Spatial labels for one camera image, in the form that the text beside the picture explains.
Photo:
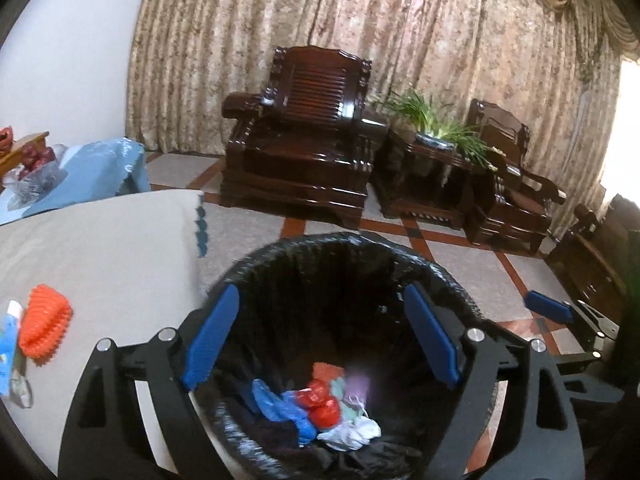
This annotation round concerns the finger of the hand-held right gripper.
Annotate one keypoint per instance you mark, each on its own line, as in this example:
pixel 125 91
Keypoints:
pixel 585 358
pixel 547 306

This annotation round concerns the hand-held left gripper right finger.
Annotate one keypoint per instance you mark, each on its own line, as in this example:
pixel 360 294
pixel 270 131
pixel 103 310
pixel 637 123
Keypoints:
pixel 432 335

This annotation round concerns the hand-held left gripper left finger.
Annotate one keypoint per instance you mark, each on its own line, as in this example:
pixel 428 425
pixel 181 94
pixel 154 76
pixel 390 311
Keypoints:
pixel 210 340

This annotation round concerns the purple plastic wrapper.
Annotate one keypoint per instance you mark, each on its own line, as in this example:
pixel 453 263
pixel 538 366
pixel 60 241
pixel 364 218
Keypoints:
pixel 359 385

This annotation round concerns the blue plastic glove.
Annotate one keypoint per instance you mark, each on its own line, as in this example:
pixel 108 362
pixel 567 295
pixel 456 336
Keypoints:
pixel 280 405

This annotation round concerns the trash bin with black liner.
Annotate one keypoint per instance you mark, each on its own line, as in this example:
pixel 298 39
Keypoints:
pixel 325 310

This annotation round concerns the green plastic wrapper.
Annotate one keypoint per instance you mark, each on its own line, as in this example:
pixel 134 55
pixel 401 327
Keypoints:
pixel 345 402

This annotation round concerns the small orange foam net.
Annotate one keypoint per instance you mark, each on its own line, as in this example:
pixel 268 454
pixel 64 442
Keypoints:
pixel 327 371

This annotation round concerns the red mesh ball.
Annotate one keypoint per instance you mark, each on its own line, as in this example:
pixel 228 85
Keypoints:
pixel 325 412
pixel 312 392

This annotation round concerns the white tissue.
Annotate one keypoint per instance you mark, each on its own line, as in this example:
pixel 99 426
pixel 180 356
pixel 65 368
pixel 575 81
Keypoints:
pixel 350 435

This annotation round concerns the orange spiky massage ball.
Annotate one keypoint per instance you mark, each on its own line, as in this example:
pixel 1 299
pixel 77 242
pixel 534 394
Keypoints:
pixel 45 327

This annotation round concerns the pale plastic wrapper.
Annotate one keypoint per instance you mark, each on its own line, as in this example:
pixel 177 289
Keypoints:
pixel 22 391

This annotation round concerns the white packet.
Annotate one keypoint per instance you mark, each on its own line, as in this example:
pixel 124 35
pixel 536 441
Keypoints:
pixel 15 310

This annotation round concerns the blue packet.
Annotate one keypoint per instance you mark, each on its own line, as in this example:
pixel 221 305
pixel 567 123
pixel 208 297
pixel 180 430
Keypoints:
pixel 6 355

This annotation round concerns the dark wooden sofa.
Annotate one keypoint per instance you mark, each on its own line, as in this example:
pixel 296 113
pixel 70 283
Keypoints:
pixel 595 250

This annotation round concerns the narrow dark wooden armchair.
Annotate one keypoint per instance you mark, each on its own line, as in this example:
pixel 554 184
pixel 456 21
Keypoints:
pixel 510 200

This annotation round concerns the dark wooden side table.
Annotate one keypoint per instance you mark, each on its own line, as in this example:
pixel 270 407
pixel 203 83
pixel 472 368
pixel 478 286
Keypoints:
pixel 425 185

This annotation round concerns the blue white plant pot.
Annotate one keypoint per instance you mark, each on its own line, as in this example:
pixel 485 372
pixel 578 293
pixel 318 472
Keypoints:
pixel 435 141

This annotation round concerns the wide dark wooden armchair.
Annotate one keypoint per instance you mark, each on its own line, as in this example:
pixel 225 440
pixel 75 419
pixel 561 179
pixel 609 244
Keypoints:
pixel 300 160

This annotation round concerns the green potted plant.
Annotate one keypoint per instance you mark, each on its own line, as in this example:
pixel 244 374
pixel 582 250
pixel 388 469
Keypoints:
pixel 425 110

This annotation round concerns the plastic bag of red fruit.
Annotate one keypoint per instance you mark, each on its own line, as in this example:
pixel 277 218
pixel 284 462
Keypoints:
pixel 35 180

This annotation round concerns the red apple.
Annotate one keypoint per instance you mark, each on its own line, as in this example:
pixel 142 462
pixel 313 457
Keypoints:
pixel 46 154
pixel 36 164
pixel 30 152

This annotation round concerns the wooden television cabinet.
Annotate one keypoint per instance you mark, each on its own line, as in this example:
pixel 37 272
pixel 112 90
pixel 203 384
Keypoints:
pixel 30 141

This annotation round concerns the red decorative basket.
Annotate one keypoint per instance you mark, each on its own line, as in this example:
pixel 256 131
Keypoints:
pixel 6 141

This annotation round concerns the floral beige curtain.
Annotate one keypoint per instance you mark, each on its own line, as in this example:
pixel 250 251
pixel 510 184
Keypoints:
pixel 350 10

